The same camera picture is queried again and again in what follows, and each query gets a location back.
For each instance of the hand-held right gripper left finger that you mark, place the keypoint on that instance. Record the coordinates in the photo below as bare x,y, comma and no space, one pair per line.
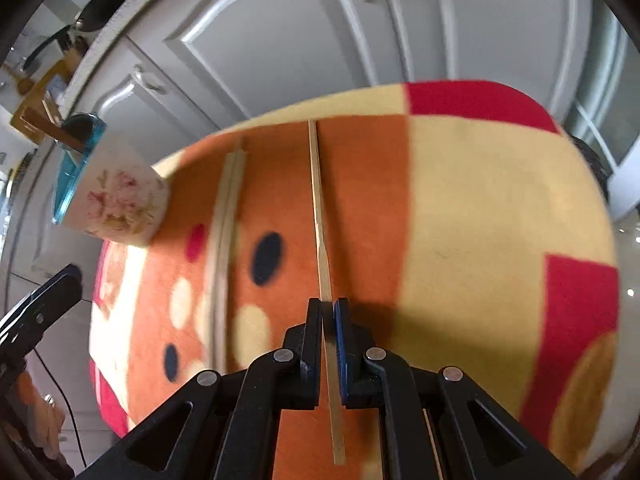
314,355

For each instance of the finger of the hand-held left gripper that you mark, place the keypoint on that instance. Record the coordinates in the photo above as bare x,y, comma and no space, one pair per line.
45,305

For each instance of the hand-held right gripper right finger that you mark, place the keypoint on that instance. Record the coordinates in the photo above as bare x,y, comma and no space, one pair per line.
342,355

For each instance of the white utensil holder teal rim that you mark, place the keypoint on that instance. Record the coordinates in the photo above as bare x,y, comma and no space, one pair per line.
120,200

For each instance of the light bamboo chopstick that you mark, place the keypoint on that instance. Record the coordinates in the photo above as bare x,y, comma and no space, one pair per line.
320,220
235,210

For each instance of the brown cardboard box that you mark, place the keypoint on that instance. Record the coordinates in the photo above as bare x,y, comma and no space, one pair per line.
37,110

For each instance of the printed fleece blanket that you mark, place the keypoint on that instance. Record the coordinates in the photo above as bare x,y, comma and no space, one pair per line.
475,210

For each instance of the grey cabinet door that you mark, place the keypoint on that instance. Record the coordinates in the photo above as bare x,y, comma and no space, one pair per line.
280,35
175,95
510,25

